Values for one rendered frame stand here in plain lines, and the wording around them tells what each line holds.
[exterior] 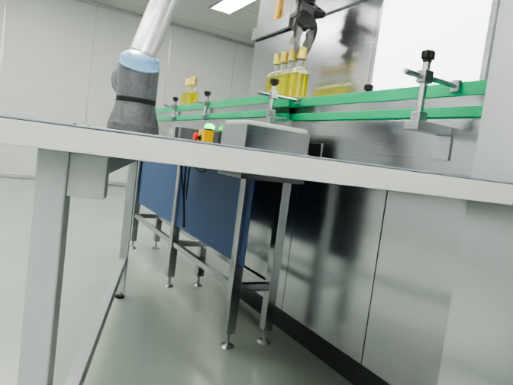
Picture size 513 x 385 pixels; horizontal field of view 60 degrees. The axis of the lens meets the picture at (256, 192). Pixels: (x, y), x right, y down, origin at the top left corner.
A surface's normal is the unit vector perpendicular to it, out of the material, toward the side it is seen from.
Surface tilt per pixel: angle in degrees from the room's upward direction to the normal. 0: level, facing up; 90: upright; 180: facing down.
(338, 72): 90
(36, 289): 90
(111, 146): 90
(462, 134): 90
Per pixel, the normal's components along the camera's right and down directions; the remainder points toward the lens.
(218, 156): 0.19, 0.11
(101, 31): 0.48, 0.13
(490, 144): -0.87, -0.07
